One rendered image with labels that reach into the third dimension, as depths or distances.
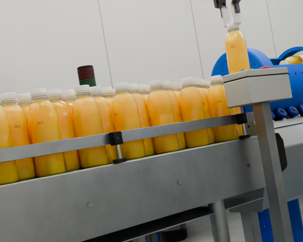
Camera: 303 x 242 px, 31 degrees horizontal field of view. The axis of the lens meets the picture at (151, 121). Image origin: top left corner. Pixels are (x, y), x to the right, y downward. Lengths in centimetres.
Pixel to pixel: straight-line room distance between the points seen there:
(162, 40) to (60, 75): 126
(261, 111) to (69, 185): 67
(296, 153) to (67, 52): 368
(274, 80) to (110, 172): 62
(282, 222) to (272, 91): 39
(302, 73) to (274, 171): 61
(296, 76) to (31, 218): 126
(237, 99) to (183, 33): 455
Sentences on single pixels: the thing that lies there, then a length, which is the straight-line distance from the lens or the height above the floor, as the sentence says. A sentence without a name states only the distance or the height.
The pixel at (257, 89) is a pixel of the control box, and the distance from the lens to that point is 164.
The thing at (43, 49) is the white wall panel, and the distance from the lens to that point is 538.
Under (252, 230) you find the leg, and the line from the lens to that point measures 216.
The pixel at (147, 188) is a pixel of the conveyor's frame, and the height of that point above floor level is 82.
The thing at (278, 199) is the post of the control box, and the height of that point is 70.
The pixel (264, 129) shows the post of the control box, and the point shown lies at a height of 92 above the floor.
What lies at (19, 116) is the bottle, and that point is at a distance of 134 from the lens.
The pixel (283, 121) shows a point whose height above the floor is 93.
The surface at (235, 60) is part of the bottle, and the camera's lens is 183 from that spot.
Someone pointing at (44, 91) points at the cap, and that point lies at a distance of 135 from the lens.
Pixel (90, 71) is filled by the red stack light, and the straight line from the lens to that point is 207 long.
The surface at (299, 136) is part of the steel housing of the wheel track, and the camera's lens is 213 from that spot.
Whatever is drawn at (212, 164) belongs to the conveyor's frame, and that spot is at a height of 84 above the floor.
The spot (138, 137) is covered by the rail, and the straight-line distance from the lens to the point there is 146.
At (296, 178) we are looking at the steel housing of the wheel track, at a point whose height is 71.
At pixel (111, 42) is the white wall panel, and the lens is 568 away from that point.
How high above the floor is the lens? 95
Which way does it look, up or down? 2 degrees up
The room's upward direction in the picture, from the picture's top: 9 degrees counter-clockwise
